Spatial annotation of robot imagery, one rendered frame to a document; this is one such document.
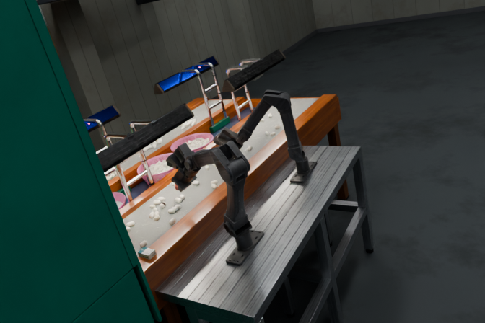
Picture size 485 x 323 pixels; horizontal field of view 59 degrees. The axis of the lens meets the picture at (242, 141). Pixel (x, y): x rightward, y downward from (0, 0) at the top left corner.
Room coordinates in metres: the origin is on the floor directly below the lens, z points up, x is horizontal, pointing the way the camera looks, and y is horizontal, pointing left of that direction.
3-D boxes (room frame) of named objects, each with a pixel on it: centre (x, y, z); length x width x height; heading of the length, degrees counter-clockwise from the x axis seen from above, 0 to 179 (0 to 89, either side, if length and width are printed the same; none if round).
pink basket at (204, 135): (2.42, 0.30, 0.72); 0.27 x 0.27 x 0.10
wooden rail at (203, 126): (2.43, 0.50, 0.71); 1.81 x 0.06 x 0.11; 141
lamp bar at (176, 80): (2.92, 0.25, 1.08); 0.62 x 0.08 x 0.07; 141
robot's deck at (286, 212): (1.78, 0.12, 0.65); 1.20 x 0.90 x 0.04; 145
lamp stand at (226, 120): (2.88, 0.19, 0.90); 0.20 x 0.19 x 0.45; 141
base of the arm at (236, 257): (1.39, 0.09, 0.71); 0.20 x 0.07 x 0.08; 145
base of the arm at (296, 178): (1.88, -0.26, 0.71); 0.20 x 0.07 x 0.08; 145
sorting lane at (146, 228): (2.12, 0.11, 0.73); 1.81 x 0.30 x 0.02; 141
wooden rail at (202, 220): (1.99, -0.06, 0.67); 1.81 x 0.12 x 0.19; 141
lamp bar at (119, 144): (1.82, 0.43, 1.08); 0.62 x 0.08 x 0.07; 141
